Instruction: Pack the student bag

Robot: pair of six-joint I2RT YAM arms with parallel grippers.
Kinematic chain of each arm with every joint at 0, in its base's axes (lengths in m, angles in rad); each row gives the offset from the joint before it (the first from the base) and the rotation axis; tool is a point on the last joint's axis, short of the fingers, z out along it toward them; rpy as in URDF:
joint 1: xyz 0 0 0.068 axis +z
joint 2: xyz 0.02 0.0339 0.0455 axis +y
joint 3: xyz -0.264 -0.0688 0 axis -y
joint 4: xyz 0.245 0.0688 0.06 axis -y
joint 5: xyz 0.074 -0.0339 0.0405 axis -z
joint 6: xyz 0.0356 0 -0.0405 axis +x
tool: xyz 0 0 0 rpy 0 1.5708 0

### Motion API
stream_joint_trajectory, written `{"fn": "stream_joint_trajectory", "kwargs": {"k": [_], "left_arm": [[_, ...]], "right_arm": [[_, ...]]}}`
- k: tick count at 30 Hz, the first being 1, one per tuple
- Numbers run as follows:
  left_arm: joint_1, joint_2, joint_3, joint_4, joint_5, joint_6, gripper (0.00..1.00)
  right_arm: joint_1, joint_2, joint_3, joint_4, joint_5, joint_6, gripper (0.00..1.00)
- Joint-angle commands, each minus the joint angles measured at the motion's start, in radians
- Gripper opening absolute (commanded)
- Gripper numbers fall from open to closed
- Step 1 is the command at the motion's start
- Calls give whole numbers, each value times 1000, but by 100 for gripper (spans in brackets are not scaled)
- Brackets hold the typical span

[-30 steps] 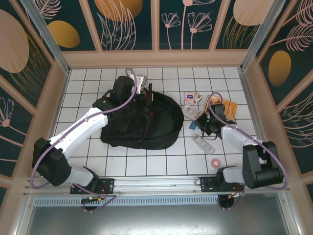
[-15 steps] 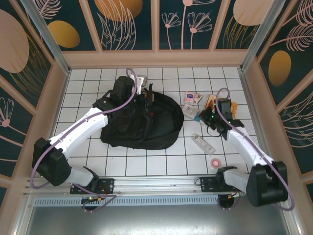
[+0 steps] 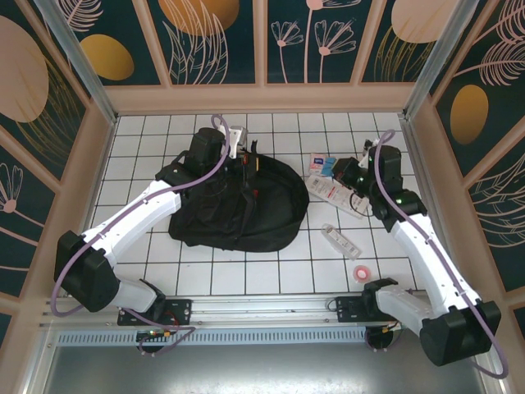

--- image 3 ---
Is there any white rectangular box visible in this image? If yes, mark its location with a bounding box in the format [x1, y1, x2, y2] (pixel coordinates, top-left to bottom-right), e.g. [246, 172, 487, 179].
[321, 223, 364, 260]

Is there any slotted grey cable duct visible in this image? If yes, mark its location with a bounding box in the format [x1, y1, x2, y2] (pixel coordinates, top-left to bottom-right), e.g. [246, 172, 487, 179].
[57, 331, 427, 346]

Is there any black backpack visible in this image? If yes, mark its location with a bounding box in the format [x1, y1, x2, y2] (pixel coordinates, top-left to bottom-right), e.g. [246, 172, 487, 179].
[168, 139, 311, 254]

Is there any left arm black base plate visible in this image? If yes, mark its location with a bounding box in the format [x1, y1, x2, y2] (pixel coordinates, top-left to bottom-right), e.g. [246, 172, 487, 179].
[117, 298, 194, 326]

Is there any aluminium side rail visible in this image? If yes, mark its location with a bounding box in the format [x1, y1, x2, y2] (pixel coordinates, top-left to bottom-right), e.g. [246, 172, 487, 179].
[399, 115, 465, 293]

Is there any aluminium front frame rail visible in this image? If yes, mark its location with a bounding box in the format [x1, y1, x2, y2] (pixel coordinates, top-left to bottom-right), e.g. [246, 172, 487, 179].
[39, 290, 489, 329]

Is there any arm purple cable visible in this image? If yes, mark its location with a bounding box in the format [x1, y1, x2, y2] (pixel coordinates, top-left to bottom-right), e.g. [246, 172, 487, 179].
[367, 129, 509, 379]
[49, 114, 230, 359]

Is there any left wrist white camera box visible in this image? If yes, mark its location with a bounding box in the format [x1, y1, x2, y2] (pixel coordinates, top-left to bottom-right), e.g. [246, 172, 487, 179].
[222, 126, 250, 159]

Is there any white red stationery package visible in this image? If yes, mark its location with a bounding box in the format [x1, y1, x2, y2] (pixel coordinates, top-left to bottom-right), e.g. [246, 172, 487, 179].
[304, 174, 371, 219]

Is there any aluminium corner post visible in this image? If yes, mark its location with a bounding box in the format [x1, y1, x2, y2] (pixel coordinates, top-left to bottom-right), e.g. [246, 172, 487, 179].
[404, 0, 479, 120]
[34, 0, 120, 124]

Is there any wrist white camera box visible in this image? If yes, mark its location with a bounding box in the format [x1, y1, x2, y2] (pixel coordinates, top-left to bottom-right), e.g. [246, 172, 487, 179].
[359, 138, 379, 168]
[222, 126, 250, 159]

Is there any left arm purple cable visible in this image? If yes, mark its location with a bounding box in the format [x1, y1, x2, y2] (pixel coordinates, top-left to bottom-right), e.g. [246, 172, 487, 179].
[49, 114, 230, 359]

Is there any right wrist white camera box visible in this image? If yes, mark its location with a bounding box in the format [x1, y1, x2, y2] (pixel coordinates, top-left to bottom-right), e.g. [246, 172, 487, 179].
[359, 138, 379, 168]

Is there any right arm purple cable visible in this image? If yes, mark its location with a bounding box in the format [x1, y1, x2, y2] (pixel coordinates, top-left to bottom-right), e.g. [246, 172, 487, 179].
[367, 129, 509, 379]

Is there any grey metal shelf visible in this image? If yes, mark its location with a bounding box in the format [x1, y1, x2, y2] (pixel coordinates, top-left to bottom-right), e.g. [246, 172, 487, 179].
[24, 323, 506, 394]

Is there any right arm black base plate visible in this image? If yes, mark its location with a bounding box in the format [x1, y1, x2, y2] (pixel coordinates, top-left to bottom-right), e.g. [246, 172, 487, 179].
[335, 294, 385, 323]

